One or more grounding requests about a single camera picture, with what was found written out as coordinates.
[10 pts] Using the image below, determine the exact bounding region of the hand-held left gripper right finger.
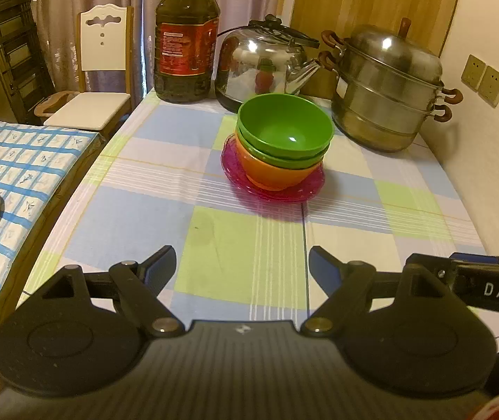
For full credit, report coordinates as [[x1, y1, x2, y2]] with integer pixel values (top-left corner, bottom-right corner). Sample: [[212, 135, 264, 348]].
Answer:
[[300, 245, 456, 337]]

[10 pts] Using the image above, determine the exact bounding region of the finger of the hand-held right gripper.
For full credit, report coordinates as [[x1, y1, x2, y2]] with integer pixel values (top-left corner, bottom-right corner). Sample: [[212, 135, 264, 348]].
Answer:
[[450, 251, 499, 267]]

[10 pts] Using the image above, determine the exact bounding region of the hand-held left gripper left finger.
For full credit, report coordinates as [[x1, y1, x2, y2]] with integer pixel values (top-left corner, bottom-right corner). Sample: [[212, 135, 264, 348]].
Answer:
[[40, 245, 187, 337]]

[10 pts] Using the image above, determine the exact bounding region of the pink glass plate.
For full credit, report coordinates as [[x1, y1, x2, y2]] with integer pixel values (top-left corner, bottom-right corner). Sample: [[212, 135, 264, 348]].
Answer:
[[220, 133, 326, 204]]

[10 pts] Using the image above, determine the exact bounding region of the orange plastic bowl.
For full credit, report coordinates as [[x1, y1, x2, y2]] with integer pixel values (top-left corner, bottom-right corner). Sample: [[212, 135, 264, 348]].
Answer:
[[236, 142, 324, 192]]

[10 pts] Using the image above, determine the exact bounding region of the green plastic bowl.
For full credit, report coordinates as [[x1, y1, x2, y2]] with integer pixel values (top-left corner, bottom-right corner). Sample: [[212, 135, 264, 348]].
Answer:
[[235, 131, 332, 170], [237, 93, 335, 157]]

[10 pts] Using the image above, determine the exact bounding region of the pastel plaid tablecloth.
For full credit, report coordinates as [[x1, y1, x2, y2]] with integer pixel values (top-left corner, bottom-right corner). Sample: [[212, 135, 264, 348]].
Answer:
[[15, 89, 499, 351]]

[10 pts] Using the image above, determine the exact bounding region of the blue checked white cloth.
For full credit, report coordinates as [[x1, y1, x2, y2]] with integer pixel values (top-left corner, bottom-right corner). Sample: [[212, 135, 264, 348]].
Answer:
[[0, 121, 101, 377]]

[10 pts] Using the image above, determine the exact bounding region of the white wooden chair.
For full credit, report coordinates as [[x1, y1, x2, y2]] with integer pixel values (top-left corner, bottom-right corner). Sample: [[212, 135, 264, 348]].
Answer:
[[43, 3, 134, 141]]

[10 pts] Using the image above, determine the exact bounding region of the stainless steel steamer pot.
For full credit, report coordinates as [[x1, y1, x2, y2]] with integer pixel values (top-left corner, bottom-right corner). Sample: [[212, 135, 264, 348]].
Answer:
[[321, 17, 464, 153]]

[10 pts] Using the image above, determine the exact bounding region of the large cooking oil bottle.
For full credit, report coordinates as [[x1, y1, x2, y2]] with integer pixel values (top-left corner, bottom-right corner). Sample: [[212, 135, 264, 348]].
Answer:
[[153, 0, 221, 105]]

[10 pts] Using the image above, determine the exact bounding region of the stainless steel kettle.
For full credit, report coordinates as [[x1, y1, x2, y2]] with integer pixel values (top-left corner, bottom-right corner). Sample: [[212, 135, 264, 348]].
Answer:
[[213, 14, 322, 113]]

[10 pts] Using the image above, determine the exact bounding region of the dark folding rack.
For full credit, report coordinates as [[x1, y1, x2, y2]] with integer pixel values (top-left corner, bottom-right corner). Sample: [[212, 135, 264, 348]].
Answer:
[[0, 0, 64, 125]]

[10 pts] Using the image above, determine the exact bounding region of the beige wall socket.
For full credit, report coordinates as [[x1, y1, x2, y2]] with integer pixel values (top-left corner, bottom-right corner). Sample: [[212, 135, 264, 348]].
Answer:
[[478, 65, 499, 108], [461, 54, 486, 90]]

